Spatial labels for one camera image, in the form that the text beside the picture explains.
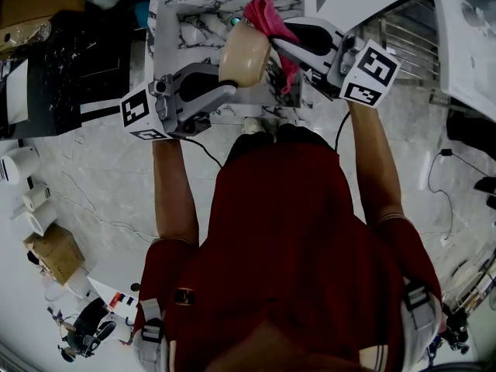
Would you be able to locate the clear plastic wrap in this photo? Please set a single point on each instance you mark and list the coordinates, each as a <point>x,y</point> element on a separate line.
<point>31,33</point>

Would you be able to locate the red cloth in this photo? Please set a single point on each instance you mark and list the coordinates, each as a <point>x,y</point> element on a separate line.
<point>267,18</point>

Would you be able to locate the black bag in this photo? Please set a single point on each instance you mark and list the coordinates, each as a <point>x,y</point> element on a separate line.
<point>470,130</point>

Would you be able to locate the person's left shoe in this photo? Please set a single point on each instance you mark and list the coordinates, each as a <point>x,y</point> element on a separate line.
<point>253,124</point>

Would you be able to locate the white paper roll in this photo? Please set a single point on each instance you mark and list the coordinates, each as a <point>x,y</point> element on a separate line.
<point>38,223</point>

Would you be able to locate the black office chair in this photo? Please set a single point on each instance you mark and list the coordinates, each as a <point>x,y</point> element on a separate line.
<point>89,331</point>

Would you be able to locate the beige bowl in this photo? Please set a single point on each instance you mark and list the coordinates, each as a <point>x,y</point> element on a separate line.
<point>244,56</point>

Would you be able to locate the blue container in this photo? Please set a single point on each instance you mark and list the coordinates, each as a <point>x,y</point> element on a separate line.
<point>141,14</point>

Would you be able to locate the person's right forearm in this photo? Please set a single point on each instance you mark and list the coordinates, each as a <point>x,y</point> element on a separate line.
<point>377,169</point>

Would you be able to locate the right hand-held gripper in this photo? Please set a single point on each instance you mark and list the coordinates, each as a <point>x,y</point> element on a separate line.
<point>376,68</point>

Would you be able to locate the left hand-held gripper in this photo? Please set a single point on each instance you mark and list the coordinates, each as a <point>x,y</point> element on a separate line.
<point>135,109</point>

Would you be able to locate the white round appliance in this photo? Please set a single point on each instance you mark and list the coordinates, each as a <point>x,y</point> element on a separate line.
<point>19,165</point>

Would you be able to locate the black marble cabinet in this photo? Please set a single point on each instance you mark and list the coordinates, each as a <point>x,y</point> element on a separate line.
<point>77,72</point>

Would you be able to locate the metal rack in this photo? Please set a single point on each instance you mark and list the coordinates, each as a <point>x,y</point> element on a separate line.
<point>410,41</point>

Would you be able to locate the white board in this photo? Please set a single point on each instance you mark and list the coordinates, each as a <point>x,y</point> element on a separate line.
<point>17,91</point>

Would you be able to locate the low white table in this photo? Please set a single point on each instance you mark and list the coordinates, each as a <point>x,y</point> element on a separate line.
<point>108,289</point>

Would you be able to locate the person's red shirt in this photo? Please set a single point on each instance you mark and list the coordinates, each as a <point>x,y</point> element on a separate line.
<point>279,246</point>

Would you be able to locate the white marble sink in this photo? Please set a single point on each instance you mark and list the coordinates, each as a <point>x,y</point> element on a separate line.
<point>193,25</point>

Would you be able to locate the small cardboard box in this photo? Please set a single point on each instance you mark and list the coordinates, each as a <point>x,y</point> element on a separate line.
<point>56,254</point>

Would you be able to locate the teal sink drain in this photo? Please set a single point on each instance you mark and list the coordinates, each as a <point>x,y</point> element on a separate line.
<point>235,21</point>

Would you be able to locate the person's left forearm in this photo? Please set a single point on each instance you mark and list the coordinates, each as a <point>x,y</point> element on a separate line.
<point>172,192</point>

